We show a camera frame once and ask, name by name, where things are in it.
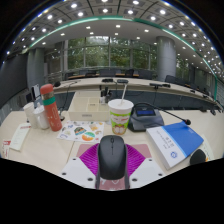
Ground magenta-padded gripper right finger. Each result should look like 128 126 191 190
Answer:
123 143 167 190

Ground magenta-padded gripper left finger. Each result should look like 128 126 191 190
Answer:
59 143 103 191

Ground black computer mouse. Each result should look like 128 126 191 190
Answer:
97 134 128 181

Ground pink mouse pad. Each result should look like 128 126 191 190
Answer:
75 143 153 192

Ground blue and white book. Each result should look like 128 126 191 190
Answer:
145 120 205 170

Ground colourful sticker sheet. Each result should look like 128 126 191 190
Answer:
56 120 106 144

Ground black handheld microphone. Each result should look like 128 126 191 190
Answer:
189 148 210 167

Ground black conference microphone unit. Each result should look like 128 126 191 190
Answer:
127 101 192 133
53 80 73 122

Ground printed paper cup with straw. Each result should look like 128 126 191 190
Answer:
107 83 135 136

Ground white paper sheet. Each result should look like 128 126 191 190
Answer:
199 133 216 161

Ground cream cardboard box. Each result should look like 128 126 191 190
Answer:
67 90 116 123

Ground red drink bottle green band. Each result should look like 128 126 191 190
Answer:
39 83 63 132

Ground stack of white paper cups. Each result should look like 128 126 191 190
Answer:
22 101 40 130

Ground curved wooden conference desk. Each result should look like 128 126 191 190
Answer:
61 77 224 111

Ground white floor appliance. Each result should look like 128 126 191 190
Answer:
31 83 42 101

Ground dark office chairs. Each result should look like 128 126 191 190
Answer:
63 68 218 101

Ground ceiling lights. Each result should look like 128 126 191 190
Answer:
4 0 224 78

